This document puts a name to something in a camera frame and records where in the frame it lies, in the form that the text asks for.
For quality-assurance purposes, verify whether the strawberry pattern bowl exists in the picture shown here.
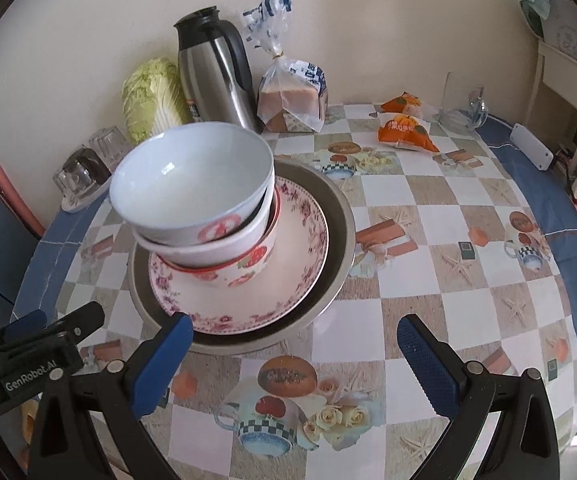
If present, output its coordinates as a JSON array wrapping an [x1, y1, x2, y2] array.
[[152, 187, 281, 287]]

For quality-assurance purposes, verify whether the small white round bowl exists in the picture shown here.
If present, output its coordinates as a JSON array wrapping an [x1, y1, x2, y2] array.
[[110, 122, 274, 246]]

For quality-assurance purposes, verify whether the pink floral round plate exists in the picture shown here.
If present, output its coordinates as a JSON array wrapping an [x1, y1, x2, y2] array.
[[147, 177, 329, 336]]

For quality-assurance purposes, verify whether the large stainless steel basin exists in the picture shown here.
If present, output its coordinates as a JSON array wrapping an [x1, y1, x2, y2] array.
[[127, 159, 356, 356]]

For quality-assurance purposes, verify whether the white squarish bowl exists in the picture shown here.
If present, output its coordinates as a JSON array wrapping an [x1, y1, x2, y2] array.
[[132, 179, 274, 269]]

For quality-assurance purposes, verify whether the person's left hand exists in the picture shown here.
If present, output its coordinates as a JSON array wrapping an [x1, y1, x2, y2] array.
[[20, 399, 39, 445]]

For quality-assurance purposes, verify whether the white oval tray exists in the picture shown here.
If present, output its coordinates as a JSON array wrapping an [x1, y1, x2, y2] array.
[[61, 180, 110, 214]]

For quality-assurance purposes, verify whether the upturned glass cup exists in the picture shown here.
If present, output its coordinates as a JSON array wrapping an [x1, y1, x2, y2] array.
[[88, 126, 132, 172], [53, 169, 80, 200]]

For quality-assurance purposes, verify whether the napa cabbage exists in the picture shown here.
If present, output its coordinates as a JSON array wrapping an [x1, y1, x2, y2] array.
[[121, 58, 193, 145]]

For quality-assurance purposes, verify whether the checkered blue tablecloth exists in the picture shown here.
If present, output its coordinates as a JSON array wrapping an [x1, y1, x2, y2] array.
[[13, 103, 577, 480]]

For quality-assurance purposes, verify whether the white power strip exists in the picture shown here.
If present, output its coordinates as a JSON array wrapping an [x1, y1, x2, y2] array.
[[510, 124, 554, 171]]

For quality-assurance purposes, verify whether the stainless steel thermos jug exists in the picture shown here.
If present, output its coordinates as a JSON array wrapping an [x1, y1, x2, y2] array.
[[174, 6, 262, 133]]

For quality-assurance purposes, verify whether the bagged sliced bread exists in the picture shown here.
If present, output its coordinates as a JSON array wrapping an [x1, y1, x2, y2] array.
[[242, 0, 329, 132]]

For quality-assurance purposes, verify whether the orange snack packet front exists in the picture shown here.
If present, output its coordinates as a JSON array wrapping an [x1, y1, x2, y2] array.
[[377, 114, 439, 154]]

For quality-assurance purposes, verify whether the orange snack packet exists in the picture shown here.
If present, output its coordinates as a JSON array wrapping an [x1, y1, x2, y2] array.
[[381, 92, 422, 113], [377, 114, 439, 154]]

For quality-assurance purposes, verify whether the clear glass mug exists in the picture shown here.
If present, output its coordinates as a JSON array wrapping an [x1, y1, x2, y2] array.
[[437, 72, 488, 134]]

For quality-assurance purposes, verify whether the orange snack packet rear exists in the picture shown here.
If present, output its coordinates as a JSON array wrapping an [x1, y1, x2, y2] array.
[[381, 92, 422, 113]]

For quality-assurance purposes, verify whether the glass teapot brown handle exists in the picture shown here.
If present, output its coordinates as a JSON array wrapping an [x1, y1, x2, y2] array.
[[63, 146, 110, 196]]

